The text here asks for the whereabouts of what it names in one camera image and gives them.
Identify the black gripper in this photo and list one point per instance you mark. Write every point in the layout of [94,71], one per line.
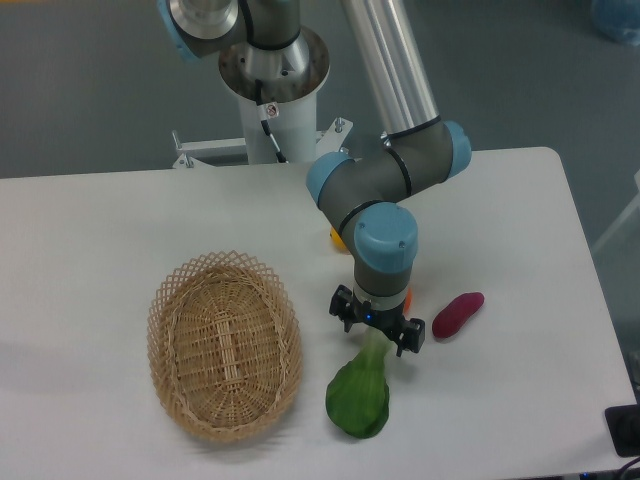
[350,309]

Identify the green bok choy vegetable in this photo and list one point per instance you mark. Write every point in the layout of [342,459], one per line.
[357,398]

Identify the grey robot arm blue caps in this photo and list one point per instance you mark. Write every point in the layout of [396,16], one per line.
[274,66]

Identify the orange tangerine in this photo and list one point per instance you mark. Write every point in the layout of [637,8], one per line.
[408,300]

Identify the purple sweet potato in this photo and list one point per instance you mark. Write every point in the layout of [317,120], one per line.
[450,320]

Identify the yellow mango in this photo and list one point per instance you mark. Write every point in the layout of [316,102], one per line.
[337,242]

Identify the woven wicker basket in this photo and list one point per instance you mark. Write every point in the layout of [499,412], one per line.
[224,347]

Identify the black device at table edge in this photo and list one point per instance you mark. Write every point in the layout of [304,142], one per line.
[623,426]

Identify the blue plastic bag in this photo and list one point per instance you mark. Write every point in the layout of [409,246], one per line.
[617,19]

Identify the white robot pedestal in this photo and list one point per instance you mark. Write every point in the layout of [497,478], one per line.
[291,124]

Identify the white metal base frame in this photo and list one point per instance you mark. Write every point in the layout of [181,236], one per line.
[337,137]

